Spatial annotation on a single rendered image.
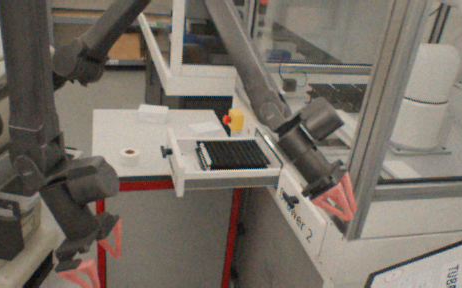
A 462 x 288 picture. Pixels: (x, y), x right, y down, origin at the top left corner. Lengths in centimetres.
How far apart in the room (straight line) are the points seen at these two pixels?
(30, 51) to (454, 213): 103
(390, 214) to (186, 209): 86
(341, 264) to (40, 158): 76
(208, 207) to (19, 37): 121
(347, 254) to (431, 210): 23
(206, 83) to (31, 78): 162
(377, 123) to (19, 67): 68
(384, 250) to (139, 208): 91
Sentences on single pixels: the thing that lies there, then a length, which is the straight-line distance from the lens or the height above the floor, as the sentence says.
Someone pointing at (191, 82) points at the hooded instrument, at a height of 88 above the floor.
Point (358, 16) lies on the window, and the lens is 109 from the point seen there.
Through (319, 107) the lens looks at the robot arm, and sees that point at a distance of 85.
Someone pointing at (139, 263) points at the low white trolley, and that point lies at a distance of 187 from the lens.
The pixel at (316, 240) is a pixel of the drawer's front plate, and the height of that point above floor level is 87.
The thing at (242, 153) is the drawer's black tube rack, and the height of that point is 90.
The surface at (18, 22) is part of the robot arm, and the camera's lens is 67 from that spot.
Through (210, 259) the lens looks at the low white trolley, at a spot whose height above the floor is 32.
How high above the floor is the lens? 158
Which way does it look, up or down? 27 degrees down
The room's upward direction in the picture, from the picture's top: 7 degrees clockwise
